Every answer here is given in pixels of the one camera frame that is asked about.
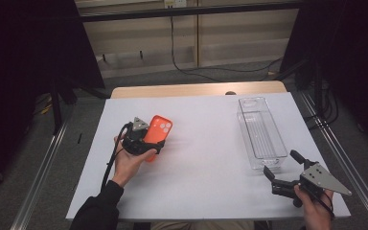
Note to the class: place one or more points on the black metal stand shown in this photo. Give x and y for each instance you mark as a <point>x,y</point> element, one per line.
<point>317,86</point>
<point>57,108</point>

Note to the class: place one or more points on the white wall socket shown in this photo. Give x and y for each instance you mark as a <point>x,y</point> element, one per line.
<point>175,3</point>

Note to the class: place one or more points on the orange phone case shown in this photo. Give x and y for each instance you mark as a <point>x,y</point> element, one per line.
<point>158,132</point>

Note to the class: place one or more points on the aluminium floor rail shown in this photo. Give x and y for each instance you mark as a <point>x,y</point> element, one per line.
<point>41,179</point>
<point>348,166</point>

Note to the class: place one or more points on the person's left hand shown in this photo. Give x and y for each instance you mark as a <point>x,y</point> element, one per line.
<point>129,166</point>

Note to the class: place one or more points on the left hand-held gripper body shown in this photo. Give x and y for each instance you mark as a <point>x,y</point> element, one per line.
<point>135,140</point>

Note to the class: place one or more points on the light wooden table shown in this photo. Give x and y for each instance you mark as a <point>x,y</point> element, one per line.
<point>188,89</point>

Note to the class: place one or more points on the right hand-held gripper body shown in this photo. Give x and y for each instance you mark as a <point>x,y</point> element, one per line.
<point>317,181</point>

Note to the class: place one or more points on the white table mat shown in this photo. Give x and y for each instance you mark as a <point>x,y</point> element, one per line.
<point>204,179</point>

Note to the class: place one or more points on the black curtain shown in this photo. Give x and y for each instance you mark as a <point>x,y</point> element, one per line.
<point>28,64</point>
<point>357,64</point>

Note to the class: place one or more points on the person's right hand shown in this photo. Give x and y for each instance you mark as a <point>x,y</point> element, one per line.
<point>313,214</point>

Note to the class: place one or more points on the clear plastic container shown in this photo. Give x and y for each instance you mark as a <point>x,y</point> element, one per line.
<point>262,134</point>

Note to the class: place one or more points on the beige desk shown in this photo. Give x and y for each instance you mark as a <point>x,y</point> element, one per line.
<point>236,32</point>

